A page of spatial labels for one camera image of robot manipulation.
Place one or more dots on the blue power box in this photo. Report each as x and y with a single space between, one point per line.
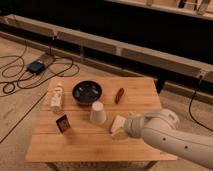
35 67

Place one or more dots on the red brown sausage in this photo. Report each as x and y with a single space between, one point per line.
119 95

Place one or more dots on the small dark eraser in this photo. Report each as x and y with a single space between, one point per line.
63 123

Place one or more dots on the wooden table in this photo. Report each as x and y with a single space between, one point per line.
85 141

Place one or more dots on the white sponge block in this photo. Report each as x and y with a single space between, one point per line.
117 123

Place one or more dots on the dark ceramic bowl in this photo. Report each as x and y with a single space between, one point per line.
86 92

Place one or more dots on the white plastic bottle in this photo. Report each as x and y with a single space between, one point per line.
57 98

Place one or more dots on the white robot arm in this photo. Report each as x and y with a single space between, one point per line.
158 129

